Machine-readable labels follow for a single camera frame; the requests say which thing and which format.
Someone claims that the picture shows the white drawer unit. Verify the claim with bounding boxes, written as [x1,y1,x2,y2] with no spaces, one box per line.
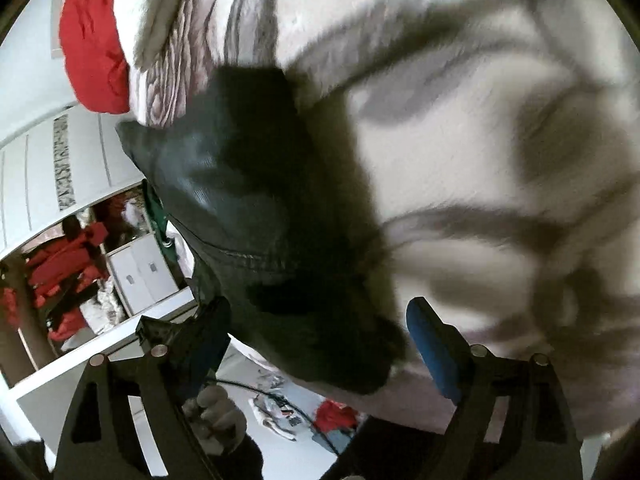
[105,235,193,318]

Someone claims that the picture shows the black cable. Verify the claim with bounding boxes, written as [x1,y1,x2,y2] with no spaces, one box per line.
[205,380,351,456]

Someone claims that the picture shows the green folded garment white stripes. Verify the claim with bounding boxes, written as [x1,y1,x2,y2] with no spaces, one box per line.
[145,180,176,261]

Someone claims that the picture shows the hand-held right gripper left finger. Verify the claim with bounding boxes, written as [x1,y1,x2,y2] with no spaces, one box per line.
[52,296,233,480]

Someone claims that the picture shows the red duvet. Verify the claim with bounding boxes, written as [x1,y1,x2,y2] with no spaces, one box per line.
[59,0,132,115]

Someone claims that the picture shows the person's left forearm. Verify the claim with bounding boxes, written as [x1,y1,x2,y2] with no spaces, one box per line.
[220,435,266,480]

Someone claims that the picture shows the white crumpled clutter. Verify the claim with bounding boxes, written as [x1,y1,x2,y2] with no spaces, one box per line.
[250,370,311,441]

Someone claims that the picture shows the black leather jacket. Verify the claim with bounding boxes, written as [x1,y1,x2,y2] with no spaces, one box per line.
[116,65,408,396]

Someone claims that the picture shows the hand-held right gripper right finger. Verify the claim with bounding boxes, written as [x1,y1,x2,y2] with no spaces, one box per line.
[406,297,583,480]

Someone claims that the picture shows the small red cloth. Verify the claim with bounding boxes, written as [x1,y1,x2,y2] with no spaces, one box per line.
[312,400,358,433]

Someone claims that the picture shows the white wardrobe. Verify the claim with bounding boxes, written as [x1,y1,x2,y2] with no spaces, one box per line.
[0,0,146,261]

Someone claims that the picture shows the person's left hand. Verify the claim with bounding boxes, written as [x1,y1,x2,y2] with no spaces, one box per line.
[182,385,247,456]

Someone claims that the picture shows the red hanging clothes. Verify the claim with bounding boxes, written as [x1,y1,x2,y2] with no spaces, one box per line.
[0,205,131,356]

